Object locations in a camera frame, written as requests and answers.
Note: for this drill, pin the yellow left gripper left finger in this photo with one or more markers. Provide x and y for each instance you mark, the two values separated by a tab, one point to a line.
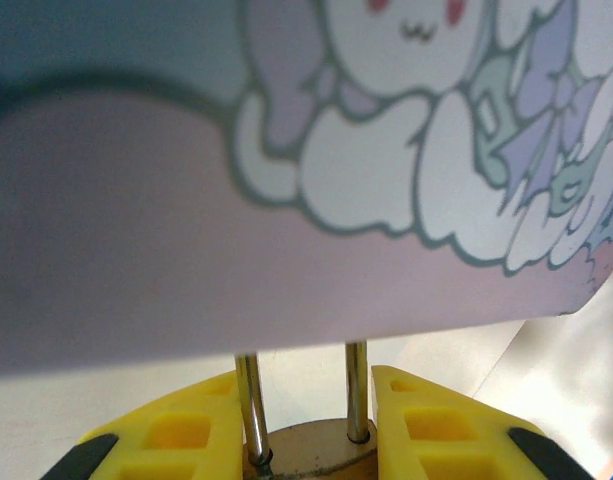
186	435

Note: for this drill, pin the Cinnamoroll print tin box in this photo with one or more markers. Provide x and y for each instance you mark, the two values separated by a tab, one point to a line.
336	150

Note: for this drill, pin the brass padlock with steel shackle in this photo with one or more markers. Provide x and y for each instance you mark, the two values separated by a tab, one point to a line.
311	445

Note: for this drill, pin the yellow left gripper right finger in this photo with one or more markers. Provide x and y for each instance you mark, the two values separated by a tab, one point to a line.
436	435

